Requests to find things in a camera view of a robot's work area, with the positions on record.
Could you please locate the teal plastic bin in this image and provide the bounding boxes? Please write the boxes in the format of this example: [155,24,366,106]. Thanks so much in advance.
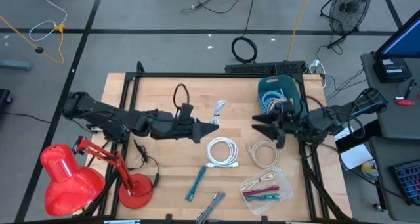
[257,74,309,120]

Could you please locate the black keyboard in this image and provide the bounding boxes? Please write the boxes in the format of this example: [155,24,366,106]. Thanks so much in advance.
[388,158,420,207]

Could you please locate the black furniture base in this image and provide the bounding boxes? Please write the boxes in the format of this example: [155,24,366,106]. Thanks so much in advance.
[0,88,14,107]

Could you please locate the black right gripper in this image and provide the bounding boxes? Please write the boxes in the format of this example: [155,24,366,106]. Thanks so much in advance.
[251,101,309,140]

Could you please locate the black perforated power strip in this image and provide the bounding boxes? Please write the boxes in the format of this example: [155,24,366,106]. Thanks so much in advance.
[224,60,308,75]

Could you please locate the teal braided USB cable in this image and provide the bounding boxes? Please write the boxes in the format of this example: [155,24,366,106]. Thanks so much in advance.
[185,165,207,202]
[244,193,282,202]

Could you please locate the yellow extension cord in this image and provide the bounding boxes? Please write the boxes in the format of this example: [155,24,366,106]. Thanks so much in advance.
[286,0,313,62]

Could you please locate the grey desk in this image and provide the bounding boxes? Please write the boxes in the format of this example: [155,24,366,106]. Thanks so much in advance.
[369,137,420,223]
[360,52,420,140]

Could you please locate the small white USB cable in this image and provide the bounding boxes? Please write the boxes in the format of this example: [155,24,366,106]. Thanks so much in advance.
[209,99,228,126]

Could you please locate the maroon braided USB cable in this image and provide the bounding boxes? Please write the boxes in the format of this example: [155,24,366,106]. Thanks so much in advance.
[241,184,280,197]

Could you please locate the clear plastic container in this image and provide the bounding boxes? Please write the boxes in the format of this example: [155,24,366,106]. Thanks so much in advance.
[239,166,294,217]

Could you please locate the computer monitor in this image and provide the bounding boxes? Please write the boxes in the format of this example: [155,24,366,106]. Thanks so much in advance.
[373,9,420,59]

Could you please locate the white floor cable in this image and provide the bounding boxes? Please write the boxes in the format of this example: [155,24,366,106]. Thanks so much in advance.
[28,0,68,43]

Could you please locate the black lamp cord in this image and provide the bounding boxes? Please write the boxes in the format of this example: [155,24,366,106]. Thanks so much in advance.
[126,139,161,189]

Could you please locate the white paper sheet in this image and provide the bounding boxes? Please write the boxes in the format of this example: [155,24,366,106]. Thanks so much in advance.
[339,143,374,171]

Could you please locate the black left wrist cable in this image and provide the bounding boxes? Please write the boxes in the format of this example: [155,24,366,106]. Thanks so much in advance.
[173,83,191,110]

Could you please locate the black floor cable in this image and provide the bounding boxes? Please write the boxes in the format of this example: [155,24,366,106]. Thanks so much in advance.
[180,0,247,14]

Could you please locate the black metal table frame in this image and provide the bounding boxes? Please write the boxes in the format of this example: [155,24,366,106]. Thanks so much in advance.
[78,60,354,224]

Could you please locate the cream USB cable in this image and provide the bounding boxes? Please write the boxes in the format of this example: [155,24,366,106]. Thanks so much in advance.
[241,171,276,190]

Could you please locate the black coiled hanging cable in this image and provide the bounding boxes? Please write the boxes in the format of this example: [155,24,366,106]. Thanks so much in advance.
[230,0,259,64]

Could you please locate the black mini computer box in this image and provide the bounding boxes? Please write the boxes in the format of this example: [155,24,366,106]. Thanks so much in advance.
[372,55,413,84]

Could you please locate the red desk object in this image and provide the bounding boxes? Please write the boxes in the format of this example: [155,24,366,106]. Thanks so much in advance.
[395,98,416,107]

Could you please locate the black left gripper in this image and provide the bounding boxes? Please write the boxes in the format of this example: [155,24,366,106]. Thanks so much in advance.
[177,103,220,143]

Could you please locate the black floor fan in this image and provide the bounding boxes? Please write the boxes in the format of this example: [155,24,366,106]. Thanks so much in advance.
[320,0,373,50]

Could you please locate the yellow and blue disc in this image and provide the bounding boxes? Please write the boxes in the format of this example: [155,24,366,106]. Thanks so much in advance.
[360,160,380,181]

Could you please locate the dark pen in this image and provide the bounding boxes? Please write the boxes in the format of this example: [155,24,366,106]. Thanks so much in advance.
[403,78,417,100]

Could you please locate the white cable coil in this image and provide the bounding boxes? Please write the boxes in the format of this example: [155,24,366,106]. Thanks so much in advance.
[205,137,240,168]

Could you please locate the grey furniture foot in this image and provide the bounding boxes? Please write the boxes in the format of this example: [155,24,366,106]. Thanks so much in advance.
[0,59,32,72]

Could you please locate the red desk lamp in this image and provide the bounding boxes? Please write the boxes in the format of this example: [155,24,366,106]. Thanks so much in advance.
[39,135,154,217]

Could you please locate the white charger with cable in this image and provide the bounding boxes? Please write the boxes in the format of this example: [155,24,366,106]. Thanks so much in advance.
[308,58,328,89]

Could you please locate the black white braided USB cable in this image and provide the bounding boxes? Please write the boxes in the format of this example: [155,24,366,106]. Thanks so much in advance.
[196,191,226,224]

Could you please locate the yellow floor cord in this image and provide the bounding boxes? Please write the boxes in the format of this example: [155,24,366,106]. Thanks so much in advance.
[0,15,66,64]

